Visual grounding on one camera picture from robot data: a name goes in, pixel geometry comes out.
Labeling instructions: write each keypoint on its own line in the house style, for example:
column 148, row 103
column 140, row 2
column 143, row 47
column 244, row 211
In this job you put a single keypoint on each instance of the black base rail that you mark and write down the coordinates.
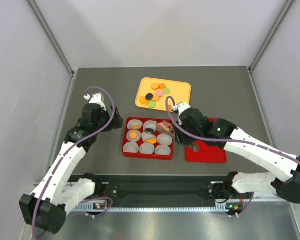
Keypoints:
column 161, row 191

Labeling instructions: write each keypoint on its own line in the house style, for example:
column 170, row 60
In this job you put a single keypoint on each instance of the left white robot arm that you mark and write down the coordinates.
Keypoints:
column 49, row 204

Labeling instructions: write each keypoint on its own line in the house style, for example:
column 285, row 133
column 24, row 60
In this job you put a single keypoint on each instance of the black sandwich cookie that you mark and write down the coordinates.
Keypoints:
column 149, row 130
column 149, row 96

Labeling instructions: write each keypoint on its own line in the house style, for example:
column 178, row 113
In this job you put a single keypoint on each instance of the green round cookie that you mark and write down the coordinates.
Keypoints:
column 166, row 91
column 152, row 104

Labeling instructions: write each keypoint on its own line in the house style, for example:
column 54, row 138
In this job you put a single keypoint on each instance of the orange star cookie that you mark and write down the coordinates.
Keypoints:
column 143, row 100

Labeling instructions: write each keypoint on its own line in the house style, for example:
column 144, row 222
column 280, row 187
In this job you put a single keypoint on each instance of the red compartment box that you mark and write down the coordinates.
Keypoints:
column 140, row 142

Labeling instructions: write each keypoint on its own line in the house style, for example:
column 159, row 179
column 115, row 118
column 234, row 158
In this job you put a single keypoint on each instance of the orange plastic tray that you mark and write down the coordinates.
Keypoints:
column 179, row 91

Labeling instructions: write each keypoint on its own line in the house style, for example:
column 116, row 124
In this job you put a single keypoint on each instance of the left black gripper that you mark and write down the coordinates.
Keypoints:
column 116, row 122

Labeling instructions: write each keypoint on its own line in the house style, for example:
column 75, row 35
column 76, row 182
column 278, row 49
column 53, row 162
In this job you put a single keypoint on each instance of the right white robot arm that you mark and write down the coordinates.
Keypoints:
column 283, row 169

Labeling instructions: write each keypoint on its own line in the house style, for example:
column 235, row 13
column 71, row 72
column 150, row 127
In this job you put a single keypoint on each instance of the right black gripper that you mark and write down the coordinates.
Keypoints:
column 182, row 139

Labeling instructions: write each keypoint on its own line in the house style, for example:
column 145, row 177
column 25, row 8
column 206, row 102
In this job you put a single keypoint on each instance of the orange flower cookie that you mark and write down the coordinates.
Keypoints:
column 135, row 127

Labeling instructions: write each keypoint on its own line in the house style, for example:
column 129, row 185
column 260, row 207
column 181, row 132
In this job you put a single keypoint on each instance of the white paper cup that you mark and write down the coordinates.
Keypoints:
column 150, row 124
column 134, row 122
column 164, row 139
column 131, row 147
column 147, row 148
column 146, row 136
column 162, row 150
column 134, row 140

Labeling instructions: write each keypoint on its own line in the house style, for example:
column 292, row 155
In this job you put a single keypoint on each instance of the red box lid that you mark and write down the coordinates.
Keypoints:
column 205, row 154

